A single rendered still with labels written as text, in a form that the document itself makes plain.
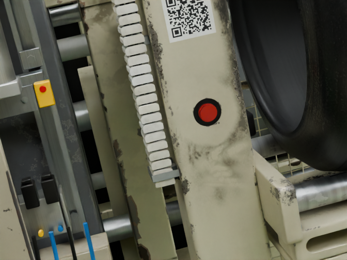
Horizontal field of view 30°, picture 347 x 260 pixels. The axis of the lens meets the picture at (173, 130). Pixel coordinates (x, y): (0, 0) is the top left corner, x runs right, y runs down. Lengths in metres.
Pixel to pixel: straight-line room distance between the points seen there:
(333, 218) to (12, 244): 0.51
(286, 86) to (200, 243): 0.43
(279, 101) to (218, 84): 0.33
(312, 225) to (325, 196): 0.05
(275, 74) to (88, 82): 0.62
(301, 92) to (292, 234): 0.44
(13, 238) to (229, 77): 0.43
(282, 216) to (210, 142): 0.17
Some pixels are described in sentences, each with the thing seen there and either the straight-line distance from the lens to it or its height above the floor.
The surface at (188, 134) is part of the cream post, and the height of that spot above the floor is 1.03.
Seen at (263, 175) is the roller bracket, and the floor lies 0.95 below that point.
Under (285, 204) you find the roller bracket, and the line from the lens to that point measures 1.00.
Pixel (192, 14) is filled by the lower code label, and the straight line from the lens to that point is 1.01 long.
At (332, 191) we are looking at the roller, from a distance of 1.06.
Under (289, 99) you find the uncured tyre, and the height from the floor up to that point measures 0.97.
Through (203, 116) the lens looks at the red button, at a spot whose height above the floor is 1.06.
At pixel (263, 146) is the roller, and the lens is 1.30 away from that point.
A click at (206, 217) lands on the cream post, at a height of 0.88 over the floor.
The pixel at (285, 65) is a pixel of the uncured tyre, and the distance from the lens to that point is 1.40.
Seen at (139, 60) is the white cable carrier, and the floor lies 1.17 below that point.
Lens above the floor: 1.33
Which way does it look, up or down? 16 degrees down
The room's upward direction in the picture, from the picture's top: 12 degrees counter-clockwise
